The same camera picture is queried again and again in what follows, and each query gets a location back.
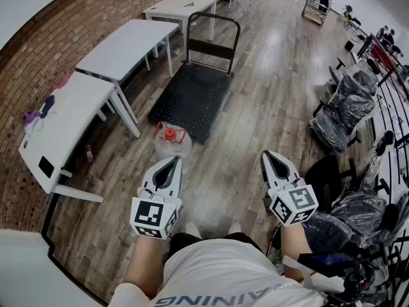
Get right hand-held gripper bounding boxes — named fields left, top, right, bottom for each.
left=259, top=150, right=319, bottom=227

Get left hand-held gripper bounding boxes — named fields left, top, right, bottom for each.
left=130, top=155, right=184, bottom=240

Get clear water jug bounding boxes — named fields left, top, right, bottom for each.
left=153, top=122, right=193, bottom=169

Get black platform trolley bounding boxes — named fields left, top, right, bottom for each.
left=147, top=11, right=241, bottom=145

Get person's right forearm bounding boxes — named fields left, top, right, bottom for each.
left=280, top=224, right=316, bottom=284

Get person's left forearm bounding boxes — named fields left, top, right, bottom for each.
left=123, top=231, right=174, bottom=297

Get bare black chair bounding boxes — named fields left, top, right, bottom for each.
left=304, top=154, right=340, bottom=213

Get person's left white shoe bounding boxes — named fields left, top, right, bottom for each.
left=185, top=221, right=202, bottom=239

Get person's black shorts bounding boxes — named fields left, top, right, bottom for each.
left=163, top=232, right=272, bottom=264

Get red bottle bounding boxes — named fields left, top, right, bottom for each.
left=84, top=143, right=95, bottom=166

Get plastic-wrapped black chair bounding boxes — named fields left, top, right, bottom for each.
left=309, top=58, right=380, bottom=155
left=303, top=189, right=409, bottom=256

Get black tablet device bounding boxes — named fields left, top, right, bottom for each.
left=298, top=252, right=356, bottom=272

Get person's white shirt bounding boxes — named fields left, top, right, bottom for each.
left=107, top=237, right=324, bottom=307

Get white table with black grommet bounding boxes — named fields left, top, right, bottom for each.
left=18, top=71, right=141, bottom=203

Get black metal rack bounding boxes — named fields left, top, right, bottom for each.
left=373, top=65, right=409, bottom=206

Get plain white table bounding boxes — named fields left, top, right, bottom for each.
left=75, top=19, right=180, bottom=125

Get dark blue cloth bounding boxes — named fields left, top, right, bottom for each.
left=39, top=95, right=56, bottom=119

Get white cloth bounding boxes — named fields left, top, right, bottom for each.
left=24, top=120, right=46, bottom=138

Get pink cloth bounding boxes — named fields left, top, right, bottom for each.
left=52, top=71, right=75, bottom=91

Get purple cloth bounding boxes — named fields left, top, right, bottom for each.
left=22, top=109, right=42, bottom=127

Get wooden crate trolley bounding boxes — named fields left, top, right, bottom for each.
left=301, top=0, right=330, bottom=28

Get white table with grey tool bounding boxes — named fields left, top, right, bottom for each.
left=143, top=0, right=220, bottom=42

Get red and black table frame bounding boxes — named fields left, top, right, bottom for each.
left=357, top=33, right=409, bottom=102

